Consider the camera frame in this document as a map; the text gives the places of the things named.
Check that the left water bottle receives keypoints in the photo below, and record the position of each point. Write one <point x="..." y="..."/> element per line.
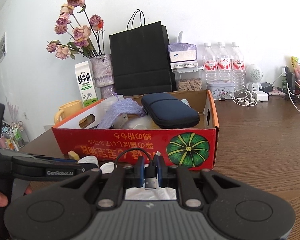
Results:
<point x="209" y="63"/>

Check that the white metal tin box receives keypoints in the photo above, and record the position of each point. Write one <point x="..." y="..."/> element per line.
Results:
<point x="221" y="89"/>

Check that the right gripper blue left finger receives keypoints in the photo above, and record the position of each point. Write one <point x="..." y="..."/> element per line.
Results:
<point x="139" y="169"/>

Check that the white green milk carton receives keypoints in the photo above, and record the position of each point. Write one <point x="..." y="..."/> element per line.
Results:
<point x="85" y="83"/>

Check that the purple tissue pack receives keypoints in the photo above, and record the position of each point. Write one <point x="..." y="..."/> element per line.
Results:
<point x="181" y="51"/>

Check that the white flat box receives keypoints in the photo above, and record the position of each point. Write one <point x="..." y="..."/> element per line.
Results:
<point x="184" y="64"/>

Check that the white robot figurine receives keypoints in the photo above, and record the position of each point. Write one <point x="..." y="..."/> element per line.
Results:
<point x="253" y="77"/>

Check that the yellow eraser block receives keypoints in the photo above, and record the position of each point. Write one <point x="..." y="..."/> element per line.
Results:
<point x="73" y="156"/>

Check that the white charger adapter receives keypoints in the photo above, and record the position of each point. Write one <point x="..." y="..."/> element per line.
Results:
<point x="260" y="96"/>

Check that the middle water bottle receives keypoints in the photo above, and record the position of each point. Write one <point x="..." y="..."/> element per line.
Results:
<point x="223" y="62"/>

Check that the wire storage rack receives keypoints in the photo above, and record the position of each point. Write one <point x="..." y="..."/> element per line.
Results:
<point x="14" y="135"/>

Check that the clear seed container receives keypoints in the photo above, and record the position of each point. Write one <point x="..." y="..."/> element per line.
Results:
<point x="189" y="79"/>

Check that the large white ribbed lid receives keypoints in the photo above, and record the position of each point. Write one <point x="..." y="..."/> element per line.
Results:
<point x="90" y="159"/>

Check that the right water bottle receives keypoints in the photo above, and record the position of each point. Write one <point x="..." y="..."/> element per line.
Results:
<point x="238" y="66"/>

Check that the black power adapter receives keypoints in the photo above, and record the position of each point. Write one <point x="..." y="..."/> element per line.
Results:
<point x="266" y="87"/>

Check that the white tissue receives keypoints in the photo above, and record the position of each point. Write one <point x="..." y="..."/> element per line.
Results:
<point x="151" y="195"/>

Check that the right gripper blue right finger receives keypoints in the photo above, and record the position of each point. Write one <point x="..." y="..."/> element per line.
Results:
<point x="160" y="165"/>

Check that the dark blue zip case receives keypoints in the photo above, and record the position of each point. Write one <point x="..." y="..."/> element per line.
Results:
<point x="168" y="112"/>

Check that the water bottle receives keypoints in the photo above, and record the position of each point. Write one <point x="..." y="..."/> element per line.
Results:
<point x="223" y="62"/>
<point x="209" y="63"/>
<point x="238" y="66"/>

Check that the red orange cardboard box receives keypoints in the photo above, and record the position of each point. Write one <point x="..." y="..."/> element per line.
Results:
<point x="194" y="147"/>

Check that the black paper shopping bag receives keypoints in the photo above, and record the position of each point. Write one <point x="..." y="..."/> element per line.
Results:
<point x="139" y="58"/>

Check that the dried pink rose bouquet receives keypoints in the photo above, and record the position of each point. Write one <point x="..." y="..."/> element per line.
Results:
<point x="86" y="32"/>

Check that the small white bottle cap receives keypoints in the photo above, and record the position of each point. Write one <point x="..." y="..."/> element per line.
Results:
<point x="107" y="168"/>

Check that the purple fabric pouch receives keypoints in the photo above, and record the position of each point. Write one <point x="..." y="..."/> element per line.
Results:
<point x="118" y="114"/>

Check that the yellow ceramic mug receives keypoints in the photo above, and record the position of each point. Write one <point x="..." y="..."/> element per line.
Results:
<point x="67" y="110"/>

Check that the purple textured vase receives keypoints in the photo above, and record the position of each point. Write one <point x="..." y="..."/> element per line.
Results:
<point x="103" y="75"/>

